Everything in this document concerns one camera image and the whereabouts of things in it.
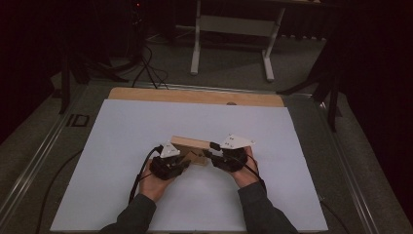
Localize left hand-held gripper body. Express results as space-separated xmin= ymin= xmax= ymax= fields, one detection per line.
xmin=149 ymin=139 xmax=191 ymax=181

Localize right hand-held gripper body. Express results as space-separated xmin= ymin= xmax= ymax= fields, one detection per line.
xmin=211 ymin=134 xmax=256 ymax=174

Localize wooden picture frame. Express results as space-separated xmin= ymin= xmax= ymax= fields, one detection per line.
xmin=169 ymin=135 xmax=216 ymax=167

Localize person's right hand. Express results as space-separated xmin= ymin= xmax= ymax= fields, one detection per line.
xmin=228 ymin=145 xmax=261 ymax=190

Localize person's left hand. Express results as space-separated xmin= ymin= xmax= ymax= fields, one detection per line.
xmin=138 ymin=159 xmax=179 ymax=204

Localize white table sheet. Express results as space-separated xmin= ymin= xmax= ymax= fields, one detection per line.
xmin=50 ymin=98 xmax=329 ymax=232

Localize black tripod stand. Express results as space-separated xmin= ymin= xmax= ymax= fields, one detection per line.
xmin=276 ymin=28 xmax=344 ymax=133

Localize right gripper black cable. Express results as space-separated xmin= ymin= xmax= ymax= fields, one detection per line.
xmin=242 ymin=154 xmax=268 ymax=193

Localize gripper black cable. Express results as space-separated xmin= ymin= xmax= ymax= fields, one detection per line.
xmin=242 ymin=154 xmax=268 ymax=193
xmin=128 ymin=144 xmax=164 ymax=205

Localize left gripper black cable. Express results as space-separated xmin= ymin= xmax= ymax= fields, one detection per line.
xmin=128 ymin=144 xmax=164 ymax=205

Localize metal floor rail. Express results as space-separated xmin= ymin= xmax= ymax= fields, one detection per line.
xmin=315 ymin=98 xmax=382 ymax=234
xmin=96 ymin=79 xmax=315 ymax=98
xmin=0 ymin=82 xmax=89 ymax=225

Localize black floor cables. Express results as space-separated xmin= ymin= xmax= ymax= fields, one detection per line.
xmin=131 ymin=43 xmax=170 ymax=91

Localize thin black floor cable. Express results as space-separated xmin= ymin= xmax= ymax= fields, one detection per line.
xmin=319 ymin=198 xmax=351 ymax=234

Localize long black floor cable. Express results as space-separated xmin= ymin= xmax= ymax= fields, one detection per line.
xmin=34 ymin=147 xmax=86 ymax=234

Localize white desk frame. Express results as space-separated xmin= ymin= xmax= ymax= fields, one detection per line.
xmin=189 ymin=0 xmax=287 ymax=83

